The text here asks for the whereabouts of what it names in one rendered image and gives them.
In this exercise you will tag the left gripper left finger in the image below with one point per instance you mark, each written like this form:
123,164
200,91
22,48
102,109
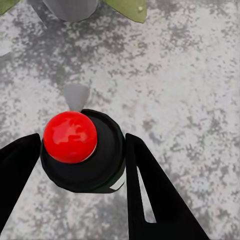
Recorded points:
17,161

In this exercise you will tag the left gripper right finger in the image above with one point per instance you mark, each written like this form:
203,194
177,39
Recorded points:
174,219

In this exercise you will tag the insectifuge atomizer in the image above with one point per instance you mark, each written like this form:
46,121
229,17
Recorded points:
83,150

